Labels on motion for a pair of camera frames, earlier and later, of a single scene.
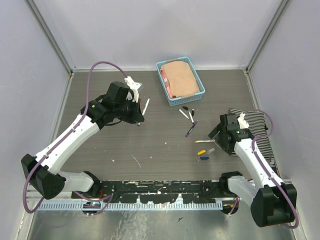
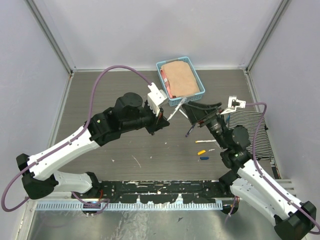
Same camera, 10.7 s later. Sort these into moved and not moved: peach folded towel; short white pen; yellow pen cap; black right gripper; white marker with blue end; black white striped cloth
Moved: white marker with blue end; black right gripper
Not moved: peach folded towel; yellow pen cap; black white striped cloth; short white pen
